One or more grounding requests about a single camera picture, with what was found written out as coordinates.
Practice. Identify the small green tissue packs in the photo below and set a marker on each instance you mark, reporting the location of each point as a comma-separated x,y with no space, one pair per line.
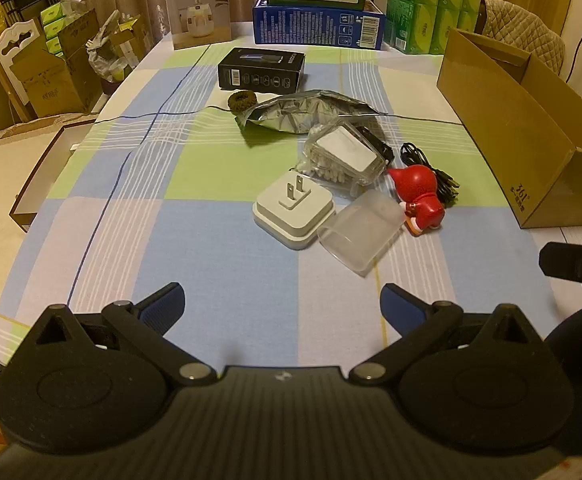
53,25

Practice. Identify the checkered bed sheet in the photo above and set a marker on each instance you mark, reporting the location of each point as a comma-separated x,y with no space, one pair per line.
171,170

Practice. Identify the white carved board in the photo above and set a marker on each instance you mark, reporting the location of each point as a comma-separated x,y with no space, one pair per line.
13,42

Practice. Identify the silver foil bag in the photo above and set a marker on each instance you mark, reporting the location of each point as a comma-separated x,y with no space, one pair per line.
296,112

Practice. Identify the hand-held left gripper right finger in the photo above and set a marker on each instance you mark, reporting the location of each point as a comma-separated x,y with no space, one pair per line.
401,306

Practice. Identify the brown cardboard box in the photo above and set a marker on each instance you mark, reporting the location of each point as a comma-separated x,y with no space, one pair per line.
546,125

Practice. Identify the white humidifier box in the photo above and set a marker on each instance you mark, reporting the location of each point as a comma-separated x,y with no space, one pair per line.
198,7

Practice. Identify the open cardboard carton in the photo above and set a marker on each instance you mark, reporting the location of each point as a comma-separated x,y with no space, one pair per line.
56,85

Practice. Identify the red figurine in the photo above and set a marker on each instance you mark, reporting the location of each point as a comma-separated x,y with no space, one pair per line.
421,200

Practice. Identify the white plug adapter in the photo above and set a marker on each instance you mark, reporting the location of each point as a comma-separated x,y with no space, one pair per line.
291,210

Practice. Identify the quilted beige chair cover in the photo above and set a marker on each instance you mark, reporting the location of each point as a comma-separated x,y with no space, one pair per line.
521,30

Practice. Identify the stack of green tissue packs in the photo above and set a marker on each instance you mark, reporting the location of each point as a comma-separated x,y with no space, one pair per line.
431,5

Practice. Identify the black product box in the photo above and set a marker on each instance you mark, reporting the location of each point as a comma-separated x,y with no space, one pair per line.
261,72

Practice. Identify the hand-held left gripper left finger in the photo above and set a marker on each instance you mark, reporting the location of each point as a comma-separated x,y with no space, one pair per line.
161,306

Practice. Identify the blue printed box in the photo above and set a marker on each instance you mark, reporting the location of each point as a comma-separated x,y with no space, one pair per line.
316,27

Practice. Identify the clear cotton swab box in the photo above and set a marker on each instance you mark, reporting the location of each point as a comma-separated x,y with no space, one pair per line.
343,155

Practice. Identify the brown shallow box lid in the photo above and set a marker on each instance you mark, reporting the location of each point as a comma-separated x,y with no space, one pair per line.
41,175

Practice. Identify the small cardboard carton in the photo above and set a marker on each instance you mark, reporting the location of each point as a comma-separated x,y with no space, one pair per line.
133,42

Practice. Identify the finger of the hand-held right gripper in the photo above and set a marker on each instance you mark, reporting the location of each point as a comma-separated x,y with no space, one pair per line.
568,262

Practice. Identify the brown hair scrunchie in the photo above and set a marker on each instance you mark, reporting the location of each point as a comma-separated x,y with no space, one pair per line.
241,101

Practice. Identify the crumpled clear plastic bag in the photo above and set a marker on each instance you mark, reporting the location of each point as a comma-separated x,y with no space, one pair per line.
103,52

